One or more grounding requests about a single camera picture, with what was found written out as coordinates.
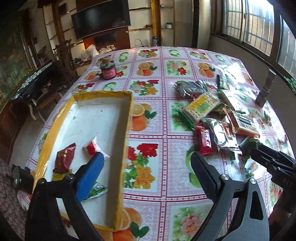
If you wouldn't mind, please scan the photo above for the dark green snack packet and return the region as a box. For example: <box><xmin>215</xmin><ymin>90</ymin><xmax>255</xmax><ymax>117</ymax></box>
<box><xmin>217</xmin><ymin>75</ymin><xmax>230</xmax><ymax>90</ymax></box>

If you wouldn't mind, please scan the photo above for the dark foil snack bag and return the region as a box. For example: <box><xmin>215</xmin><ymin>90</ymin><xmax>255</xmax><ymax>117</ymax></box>
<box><xmin>175</xmin><ymin>80</ymin><xmax>207</xmax><ymax>99</ymax></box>

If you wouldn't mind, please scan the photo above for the red candy packet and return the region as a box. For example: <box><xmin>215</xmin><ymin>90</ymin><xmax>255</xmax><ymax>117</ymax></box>
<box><xmin>83</xmin><ymin>136</ymin><xmax>110</xmax><ymax>161</ymax></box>

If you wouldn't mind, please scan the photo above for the yellow green cracker pack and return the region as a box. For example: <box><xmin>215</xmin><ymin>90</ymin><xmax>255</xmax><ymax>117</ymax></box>
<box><xmin>177</xmin><ymin>92</ymin><xmax>220</xmax><ymax>130</ymax></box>

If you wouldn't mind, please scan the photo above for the grey metal flashlight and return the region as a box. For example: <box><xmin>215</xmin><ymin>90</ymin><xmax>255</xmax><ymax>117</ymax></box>
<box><xmin>255</xmin><ymin>69</ymin><xmax>276</xmax><ymax>108</ymax></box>

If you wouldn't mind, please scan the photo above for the large orange cracker pack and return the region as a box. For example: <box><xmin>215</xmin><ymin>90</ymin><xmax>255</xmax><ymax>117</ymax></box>
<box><xmin>223</xmin><ymin>109</ymin><xmax>260</xmax><ymax>138</ymax></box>

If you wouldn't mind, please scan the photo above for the white plastic bag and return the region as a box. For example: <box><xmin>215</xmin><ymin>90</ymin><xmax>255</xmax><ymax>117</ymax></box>
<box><xmin>80</xmin><ymin>45</ymin><xmax>98</xmax><ymax>59</ymax></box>

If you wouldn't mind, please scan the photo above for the dark wooden chair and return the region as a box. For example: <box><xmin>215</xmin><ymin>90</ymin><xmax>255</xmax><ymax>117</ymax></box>
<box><xmin>53</xmin><ymin>39</ymin><xmax>78</xmax><ymax>88</ymax></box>

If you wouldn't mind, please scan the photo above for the maroon snack packet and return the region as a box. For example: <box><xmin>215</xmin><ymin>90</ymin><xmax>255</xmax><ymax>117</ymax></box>
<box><xmin>53</xmin><ymin>143</ymin><xmax>76</xmax><ymax>174</ymax></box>

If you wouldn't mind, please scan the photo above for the flower landscape painting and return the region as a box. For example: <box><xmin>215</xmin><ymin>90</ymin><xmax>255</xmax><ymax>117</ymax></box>
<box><xmin>1</xmin><ymin>27</ymin><xmax>32</xmax><ymax>108</ymax></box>

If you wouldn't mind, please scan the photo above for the silver foil snack bag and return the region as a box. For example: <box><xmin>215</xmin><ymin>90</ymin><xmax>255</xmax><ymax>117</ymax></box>
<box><xmin>205</xmin><ymin>118</ymin><xmax>240</xmax><ymax>152</ymax></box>

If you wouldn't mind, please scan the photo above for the black piano table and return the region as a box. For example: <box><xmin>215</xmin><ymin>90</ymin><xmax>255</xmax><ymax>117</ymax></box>
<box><xmin>11</xmin><ymin>61</ymin><xmax>59</xmax><ymax>101</ymax></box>

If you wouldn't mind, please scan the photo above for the black television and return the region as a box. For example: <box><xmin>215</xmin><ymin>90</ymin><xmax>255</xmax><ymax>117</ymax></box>
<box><xmin>71</xmin><ymin>0</ymin><xmax>130</xmax><ymax>39</ymax></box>

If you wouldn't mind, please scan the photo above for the yellow rimmed white tray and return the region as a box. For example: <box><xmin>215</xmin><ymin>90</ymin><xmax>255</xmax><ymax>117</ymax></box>
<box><xmin>35</xmin><ymin>91</ymin><xmax>133</xmax><ymax>232</ymax></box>

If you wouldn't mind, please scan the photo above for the floral fruit tablecloth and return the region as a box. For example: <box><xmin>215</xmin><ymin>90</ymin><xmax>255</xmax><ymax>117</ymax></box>
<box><xmin>27</xmin><ymin>47</ymin><xmax>293</xmax><ymax>240</ymax></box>

